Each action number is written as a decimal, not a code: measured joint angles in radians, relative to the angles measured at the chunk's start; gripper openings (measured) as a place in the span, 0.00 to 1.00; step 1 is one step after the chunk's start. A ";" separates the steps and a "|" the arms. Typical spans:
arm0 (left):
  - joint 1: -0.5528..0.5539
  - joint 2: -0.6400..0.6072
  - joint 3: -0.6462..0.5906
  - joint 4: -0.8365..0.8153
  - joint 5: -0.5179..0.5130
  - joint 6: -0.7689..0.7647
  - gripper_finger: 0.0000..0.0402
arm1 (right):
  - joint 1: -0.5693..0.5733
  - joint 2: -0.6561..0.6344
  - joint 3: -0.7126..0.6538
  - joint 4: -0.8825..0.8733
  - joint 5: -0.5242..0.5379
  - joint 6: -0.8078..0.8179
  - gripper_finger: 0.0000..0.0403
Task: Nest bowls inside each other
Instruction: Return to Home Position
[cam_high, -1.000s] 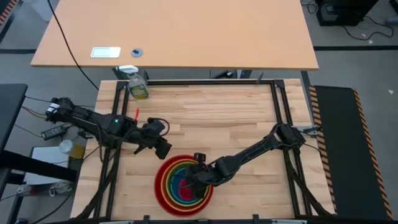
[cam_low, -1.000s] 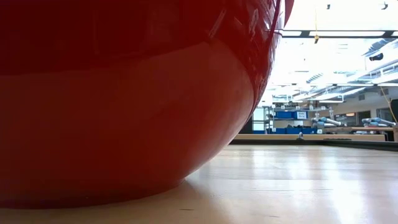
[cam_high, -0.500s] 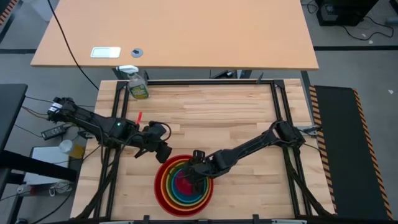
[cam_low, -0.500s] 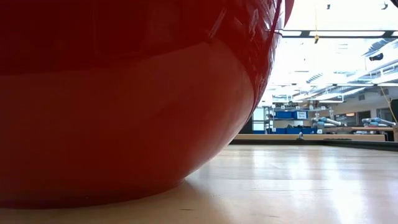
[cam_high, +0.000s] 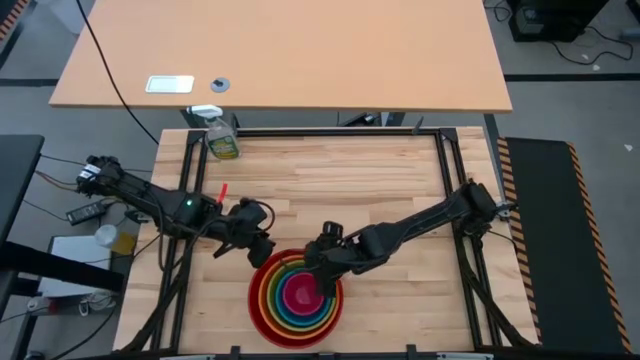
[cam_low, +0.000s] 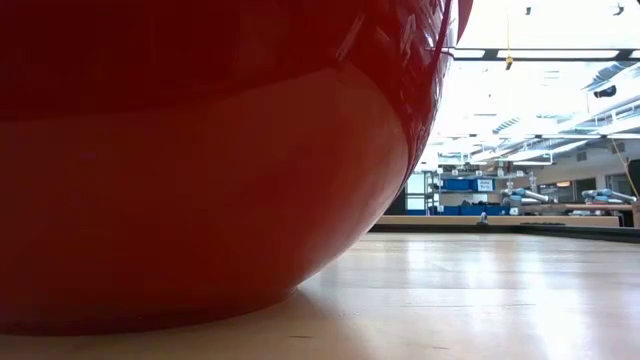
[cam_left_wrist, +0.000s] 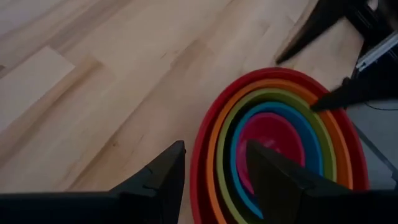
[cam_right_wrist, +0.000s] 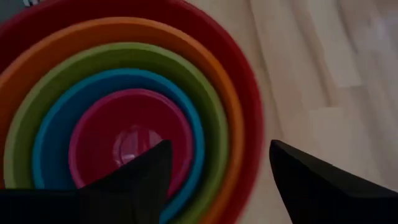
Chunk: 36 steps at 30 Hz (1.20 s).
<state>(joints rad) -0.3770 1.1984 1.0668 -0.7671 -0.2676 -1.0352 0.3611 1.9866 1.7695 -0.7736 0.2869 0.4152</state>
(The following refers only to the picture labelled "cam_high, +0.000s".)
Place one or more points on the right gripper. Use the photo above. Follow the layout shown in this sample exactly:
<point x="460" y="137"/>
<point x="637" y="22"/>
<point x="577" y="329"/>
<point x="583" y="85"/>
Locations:
<point x="335" y="255"/>

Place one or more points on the black aluminium table frame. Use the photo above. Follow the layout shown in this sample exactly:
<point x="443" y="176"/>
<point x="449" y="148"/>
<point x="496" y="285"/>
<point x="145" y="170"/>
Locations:
<point x="445" y="165"/>

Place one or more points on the black computer tower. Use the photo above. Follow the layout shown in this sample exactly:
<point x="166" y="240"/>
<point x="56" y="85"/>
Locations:
<point x="555" y="20"/>

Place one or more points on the stack of rainbow bowls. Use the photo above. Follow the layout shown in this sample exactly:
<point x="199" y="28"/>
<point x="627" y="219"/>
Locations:
<point x="253" y="312"/>

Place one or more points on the black hazard-striped floor mat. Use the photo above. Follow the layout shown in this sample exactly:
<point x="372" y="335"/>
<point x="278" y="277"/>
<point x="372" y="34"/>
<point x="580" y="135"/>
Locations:
<point x="565" y="240"/>

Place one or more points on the green bowl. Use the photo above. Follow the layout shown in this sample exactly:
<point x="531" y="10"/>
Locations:
<point x="272" y="302"/>

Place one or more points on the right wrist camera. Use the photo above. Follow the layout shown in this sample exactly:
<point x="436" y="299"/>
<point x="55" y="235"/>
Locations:
<point x="333" y="230"/>

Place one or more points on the teal bowl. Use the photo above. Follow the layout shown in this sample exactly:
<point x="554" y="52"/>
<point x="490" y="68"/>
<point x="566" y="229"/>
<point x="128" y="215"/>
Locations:
<point x="277" y="301"/>

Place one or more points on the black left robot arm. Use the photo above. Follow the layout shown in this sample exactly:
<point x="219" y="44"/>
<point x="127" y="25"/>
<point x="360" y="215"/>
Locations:
<point x="150" y="195"/>

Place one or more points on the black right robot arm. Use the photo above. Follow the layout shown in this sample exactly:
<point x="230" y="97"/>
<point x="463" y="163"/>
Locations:
<point x="425" y="220"/>

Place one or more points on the black side table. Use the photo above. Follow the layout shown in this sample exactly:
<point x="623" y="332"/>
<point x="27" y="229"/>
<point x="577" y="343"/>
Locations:
<point x="17" y="175"/>

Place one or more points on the pink bowl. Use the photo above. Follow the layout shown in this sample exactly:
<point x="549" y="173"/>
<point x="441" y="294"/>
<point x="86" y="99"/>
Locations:
<point x="300" y="298"/>

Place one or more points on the clear plastic bottle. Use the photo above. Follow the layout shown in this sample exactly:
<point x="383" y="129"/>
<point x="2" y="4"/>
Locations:
<point x="106" y="235"/>

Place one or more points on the yellow bowl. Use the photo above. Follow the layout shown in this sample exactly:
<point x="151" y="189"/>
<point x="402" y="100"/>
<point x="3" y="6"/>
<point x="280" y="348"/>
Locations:
<point x="267" y="303"/>

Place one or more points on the white box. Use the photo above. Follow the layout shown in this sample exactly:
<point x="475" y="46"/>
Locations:
<point x="75" y="265"/>

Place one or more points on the orange bowl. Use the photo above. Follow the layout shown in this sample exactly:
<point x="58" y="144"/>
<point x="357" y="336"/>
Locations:
<point x="261" y="303"/>

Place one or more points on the red tape tag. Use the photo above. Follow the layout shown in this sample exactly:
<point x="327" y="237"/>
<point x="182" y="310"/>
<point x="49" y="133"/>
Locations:
<point x="222" y="193"/>

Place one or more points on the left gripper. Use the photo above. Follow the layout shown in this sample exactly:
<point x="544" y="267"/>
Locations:
<point x="248" y="220"/>

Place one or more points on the light wooden desk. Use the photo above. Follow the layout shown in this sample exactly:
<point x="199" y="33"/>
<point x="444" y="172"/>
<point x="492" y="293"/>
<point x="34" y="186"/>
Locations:
<point x="310" y="50"/>

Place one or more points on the white rectangular device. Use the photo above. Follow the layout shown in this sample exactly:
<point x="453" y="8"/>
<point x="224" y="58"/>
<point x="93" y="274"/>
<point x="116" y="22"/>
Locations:
<point x="170" y="84"/>

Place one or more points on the green-labelled spray bottle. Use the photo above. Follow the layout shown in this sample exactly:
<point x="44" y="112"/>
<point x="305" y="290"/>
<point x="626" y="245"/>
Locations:
<point x="221" y="137"/>

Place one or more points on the black power adapter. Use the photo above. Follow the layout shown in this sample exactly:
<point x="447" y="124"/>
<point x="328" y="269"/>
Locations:
<point x="86" y="212"/>

